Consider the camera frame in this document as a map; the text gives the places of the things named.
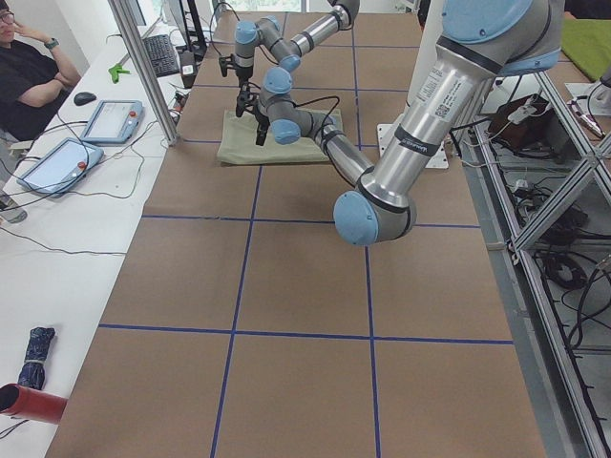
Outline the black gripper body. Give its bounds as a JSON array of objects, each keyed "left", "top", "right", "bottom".
[
  {"left": 218, "top": 53, "right": 253, "bottom": 79},
  {"left": 235, "top": 83, "right": 269, "bottom": 132}
]

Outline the sage green long-sleeve shirt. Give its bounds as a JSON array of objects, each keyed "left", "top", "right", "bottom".
[{"left": 217, "top": 110, "right": 329, "bottom": 165}]

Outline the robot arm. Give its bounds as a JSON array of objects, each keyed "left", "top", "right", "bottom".
[
  {"left": 220, "top": 1, "right": 564, "bottom": 246},
  {"left": 219, "top": 0, "right": 360, "bottom": 84}
]

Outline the black keyboard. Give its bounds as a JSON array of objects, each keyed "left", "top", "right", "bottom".
[{"left": 143, "top": 34, "right": 180, "bottom": 77}]

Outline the green plastic tool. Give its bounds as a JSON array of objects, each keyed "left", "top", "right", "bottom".
[{"left": 108, "top": 63, "right": 131, "bottom": 84}]

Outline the upper teach pendant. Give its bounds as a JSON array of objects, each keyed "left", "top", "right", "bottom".
[{"left": 79, "top": 100, "right": 143, "bottom": 146}]

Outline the teach pendant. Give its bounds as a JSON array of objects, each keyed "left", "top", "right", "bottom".
[
  {"left": 16, "top": 138, "right": 104, "bottom": 196},
  {"left": 79, "top": 100, "right": 143, "bottom": 146}
]

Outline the black computer mouse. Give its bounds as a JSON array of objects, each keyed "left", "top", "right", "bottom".
[{"left": 73, "top": 92, "right": 97, "bottom": 106}]

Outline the lower teach pendant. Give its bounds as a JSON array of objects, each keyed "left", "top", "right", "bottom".
[{"left": 16, "top": 138, "right": 104, "bottom": 196}]

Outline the seated person in black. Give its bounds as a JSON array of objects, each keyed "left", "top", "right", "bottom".
[{"left": 1, "top": 1, "right": 81, "bottom": 141}]

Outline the green cloth on table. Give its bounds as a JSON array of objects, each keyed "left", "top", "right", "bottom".
[{"left": 561, "top": 19, "right": 611, "bottom": 81}]

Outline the folded dark blue umbrella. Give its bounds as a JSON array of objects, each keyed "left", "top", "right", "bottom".
[{"left": 17, "top": 326, "right": 55, "bottom": 390}]

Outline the red cylinder tube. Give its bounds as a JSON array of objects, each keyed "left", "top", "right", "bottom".
[{"left": 1, "top": 384, "right": 68, "bottom": 425}]

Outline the aluminium frame post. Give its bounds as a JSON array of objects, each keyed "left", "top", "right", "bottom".
[{"left": 108, "top": 0, "right": 179, "bottom": 146}]

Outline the aluminium frame rack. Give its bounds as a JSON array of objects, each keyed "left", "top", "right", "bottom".
[{"left": 462, "top": 59, "right": 610, "bottom": 457}]

